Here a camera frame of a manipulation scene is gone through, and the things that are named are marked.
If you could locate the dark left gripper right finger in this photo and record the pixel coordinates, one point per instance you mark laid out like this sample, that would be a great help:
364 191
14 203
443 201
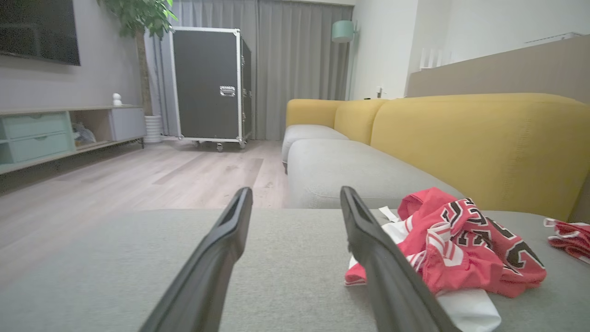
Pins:
387 276

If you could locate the teal shade floor lamp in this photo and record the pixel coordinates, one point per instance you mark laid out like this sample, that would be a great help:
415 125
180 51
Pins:
342 31

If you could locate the grey sofa seat cushion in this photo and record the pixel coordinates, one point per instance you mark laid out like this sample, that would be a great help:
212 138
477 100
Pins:
309 134
350 175

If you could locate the small white figurine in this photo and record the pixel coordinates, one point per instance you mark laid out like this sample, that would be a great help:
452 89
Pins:
117 99

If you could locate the red white basketball jersey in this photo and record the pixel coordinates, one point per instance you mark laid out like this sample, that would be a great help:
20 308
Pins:
461 267

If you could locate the red white sports shorts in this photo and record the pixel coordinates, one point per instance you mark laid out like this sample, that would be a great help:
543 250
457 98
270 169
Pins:
571 240

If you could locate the black metal-edged flight case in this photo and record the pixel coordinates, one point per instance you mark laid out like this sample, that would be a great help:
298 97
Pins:
205 83

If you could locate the beige partition panel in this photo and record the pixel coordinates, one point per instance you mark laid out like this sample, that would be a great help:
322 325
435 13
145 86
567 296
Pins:
507 74

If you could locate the green potted tree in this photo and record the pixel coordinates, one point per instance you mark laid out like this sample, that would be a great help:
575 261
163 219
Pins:
140 18

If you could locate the wide yellow sofa backrest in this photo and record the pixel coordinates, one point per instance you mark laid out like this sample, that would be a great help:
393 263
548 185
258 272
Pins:
484 147

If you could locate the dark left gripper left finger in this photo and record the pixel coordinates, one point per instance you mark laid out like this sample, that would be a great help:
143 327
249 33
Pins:
207 272

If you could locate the black wall television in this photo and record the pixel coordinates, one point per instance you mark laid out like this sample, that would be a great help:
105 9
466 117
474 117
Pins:
37 27

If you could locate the white ribbed plant pot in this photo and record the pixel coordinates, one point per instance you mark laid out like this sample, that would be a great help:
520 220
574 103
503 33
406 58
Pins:
152 129

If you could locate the grey curtain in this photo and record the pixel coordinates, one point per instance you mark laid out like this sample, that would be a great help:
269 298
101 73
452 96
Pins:
295 69

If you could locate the narrow yellow sofa backrest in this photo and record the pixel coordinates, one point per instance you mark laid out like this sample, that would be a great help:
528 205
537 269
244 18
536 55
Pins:
357 120

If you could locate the long low tv cabinet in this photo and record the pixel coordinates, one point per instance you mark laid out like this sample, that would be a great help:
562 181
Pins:
37 136

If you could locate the white router with antennas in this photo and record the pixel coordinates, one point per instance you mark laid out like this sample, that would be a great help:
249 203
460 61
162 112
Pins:
435 59

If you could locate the yellow sofa end backrest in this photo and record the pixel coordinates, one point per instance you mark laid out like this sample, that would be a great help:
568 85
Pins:
311 111

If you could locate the large grey sofa ottoman cushion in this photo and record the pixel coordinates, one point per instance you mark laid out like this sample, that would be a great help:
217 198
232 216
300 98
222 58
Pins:
115 263

